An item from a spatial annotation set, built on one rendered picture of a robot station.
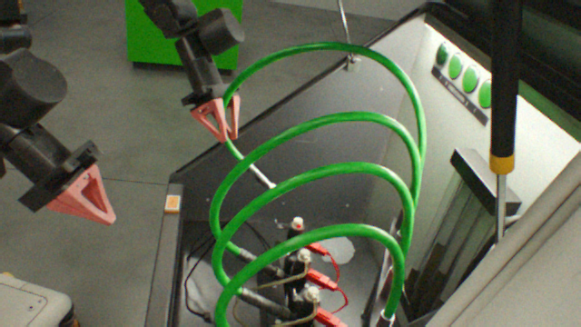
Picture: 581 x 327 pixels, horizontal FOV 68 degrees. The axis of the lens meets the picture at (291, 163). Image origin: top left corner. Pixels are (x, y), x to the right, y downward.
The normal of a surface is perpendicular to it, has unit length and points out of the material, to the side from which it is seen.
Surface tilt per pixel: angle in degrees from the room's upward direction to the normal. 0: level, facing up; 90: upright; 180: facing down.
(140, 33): 90
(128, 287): 0
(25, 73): 44
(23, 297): 0
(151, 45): 90
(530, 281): 76
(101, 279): 0
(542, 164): 90
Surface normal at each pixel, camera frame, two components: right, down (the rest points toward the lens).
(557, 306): -0.91, -0.25
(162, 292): 0.15, -0.83
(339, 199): 0.13, 0.56
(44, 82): 0.78, -0.41
